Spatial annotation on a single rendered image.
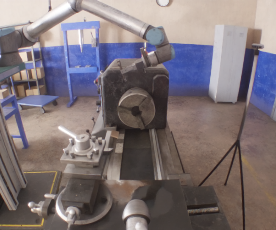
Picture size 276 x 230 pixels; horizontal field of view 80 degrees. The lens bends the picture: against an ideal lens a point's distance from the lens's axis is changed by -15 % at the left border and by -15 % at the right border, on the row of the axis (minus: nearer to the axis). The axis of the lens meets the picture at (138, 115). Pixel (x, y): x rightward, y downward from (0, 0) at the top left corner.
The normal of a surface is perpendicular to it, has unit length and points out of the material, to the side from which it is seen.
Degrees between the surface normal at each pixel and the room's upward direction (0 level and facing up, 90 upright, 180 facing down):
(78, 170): 0
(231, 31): 90
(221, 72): 90
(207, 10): 90
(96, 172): 0
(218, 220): 0
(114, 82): 90
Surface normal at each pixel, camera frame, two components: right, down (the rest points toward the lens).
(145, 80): 0.00, 0.42
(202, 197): 0.00, -0.91
